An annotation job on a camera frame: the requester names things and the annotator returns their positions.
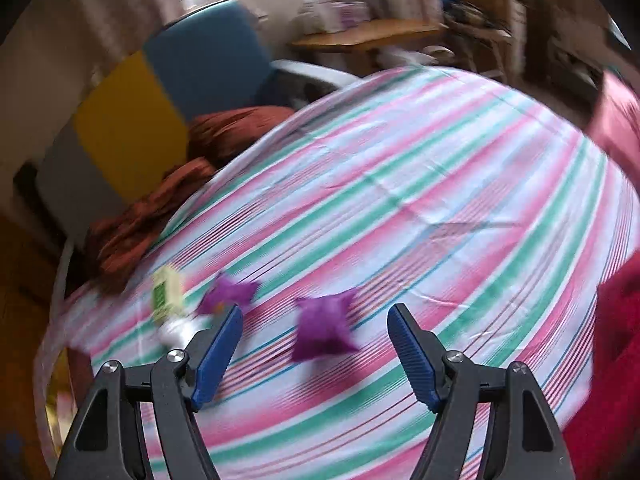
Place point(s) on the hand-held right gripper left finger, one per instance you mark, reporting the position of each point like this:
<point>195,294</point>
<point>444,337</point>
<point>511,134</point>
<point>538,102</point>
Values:
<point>220,355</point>

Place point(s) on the rust brown cloth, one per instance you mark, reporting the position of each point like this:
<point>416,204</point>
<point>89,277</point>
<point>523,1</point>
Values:
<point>150,215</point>

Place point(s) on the white pink boxes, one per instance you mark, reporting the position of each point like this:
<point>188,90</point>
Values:
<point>332,10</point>

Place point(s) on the cluttered wooden shelf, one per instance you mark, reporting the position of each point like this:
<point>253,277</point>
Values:
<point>485,20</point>

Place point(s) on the gold metal tin box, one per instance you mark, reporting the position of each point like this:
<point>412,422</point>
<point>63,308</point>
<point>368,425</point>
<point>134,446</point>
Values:
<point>57,385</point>

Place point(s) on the red cloth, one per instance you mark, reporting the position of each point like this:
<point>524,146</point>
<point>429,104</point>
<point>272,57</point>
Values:
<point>610,385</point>

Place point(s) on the grey chair armrest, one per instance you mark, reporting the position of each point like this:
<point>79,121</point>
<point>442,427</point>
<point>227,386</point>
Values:
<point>310,74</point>

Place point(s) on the yellow grey blue chair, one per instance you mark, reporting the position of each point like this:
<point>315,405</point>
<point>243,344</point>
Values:
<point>200,60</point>

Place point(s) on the purple snack packet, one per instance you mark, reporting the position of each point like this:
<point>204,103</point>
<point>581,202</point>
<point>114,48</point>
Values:
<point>230,292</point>
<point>322,327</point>

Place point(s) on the striped bed sheet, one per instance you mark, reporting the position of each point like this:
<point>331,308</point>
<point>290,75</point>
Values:
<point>400,185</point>

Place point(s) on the pink cloth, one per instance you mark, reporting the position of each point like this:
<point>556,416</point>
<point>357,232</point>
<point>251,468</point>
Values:
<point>617,120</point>

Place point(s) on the white wrapped item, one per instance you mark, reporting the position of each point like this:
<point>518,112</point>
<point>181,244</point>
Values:
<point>177,332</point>

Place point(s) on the pale yellow green label box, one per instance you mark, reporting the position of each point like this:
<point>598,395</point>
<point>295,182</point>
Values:
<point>167,292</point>

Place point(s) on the wooden desk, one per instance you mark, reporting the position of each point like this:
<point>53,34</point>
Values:
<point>365,35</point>

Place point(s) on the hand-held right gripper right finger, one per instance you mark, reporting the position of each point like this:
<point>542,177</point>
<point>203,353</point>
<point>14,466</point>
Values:
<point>412,355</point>

